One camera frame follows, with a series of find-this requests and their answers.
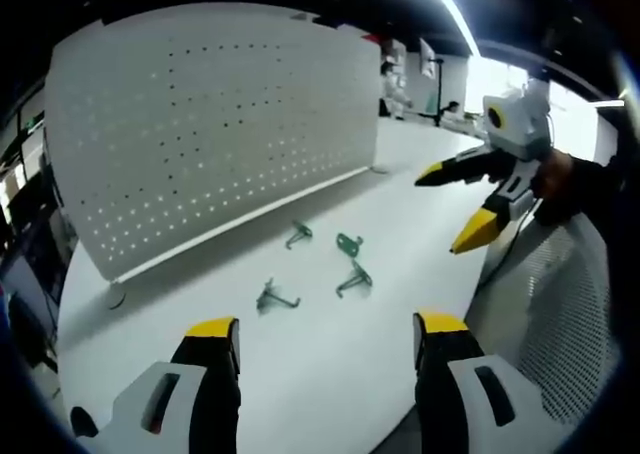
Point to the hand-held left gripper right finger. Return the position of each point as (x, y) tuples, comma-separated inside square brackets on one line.
[(450, 404)]

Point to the ceiling light strip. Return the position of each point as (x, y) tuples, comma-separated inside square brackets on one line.
[(452, 14)]

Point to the white mesh panel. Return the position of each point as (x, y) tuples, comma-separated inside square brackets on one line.
[(560, 324)]

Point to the green metal hook assembly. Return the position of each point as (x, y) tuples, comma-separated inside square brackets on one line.
[(299, 233), (356, 279), (348, 244), (272, 300)]

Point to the black tripod stand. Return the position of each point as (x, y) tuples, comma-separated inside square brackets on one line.
[(438, 91)]

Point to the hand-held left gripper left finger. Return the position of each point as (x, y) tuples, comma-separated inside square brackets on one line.
[(200, 409)]

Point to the round plate foot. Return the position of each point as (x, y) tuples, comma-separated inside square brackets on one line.
[(380, 169), (117, 298)]

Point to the person's right hand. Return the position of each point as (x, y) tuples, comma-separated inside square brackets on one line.
[(555, 174)]

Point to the white perforated mounting plate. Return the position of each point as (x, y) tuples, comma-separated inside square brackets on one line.
[(215, 139)]

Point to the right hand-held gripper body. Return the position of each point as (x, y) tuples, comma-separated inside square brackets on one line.
[(525, 124)]

